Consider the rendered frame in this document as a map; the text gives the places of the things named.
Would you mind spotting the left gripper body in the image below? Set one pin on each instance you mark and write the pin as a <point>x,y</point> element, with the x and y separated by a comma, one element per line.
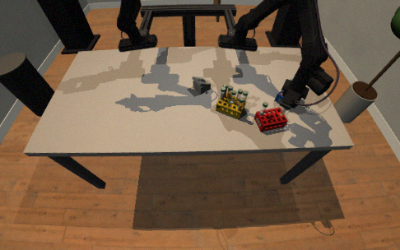
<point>294,91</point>

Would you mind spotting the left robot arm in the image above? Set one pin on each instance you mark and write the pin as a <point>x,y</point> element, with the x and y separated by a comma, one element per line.
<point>312,51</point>

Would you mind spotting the red tube rack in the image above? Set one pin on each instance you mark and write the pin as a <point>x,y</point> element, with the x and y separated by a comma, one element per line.
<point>272,117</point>

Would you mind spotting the blue tube rack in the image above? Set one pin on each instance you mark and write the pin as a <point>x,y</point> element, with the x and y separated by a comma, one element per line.
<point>278,98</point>

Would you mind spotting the yellow tube rack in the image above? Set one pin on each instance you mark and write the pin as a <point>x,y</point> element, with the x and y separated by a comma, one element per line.
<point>222,106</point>

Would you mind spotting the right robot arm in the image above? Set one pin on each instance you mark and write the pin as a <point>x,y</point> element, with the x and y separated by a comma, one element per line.
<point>124,24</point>

